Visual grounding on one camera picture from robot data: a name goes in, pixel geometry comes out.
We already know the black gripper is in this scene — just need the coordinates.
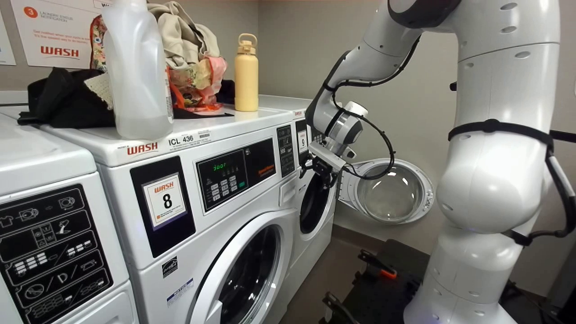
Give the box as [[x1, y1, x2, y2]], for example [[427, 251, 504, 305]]
[[301, 154, 339, 190]]

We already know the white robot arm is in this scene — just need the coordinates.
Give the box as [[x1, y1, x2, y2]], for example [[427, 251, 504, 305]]
[[306, 0, 574, 324]]

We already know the open washer door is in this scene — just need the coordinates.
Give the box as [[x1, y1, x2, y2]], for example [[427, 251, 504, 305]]
[[339, 159, 434, 226]]

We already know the yellow water bottle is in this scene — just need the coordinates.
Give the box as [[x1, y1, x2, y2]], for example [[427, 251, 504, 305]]
[[234, 33, 259, 112]]

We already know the pile of clothes in bag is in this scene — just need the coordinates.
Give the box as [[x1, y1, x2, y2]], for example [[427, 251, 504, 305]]
[[88, 0, 236, 120]]

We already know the black base platform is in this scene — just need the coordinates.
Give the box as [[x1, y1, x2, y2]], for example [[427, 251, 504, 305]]
[[319, 240, 429, 324]]

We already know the translucent detergent jug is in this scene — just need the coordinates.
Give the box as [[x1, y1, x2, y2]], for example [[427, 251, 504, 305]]
[[103, 0, 173, 141]]

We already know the dark navy cloth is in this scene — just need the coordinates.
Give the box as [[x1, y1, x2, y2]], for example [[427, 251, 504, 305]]
[[18, 69, 115, 129]]

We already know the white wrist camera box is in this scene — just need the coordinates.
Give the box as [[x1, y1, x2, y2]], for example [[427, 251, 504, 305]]
[[310, 143, 348, 174]]

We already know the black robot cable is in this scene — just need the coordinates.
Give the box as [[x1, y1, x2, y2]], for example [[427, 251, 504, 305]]
[[321, 51, 398, 183]]

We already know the orange handled clamp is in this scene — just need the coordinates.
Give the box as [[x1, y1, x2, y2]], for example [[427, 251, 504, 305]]
[[358, 251, 398, 280]]

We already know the wall instruction poster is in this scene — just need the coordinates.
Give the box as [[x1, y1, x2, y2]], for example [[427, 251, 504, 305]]
[[9, 0, 110, 69]]

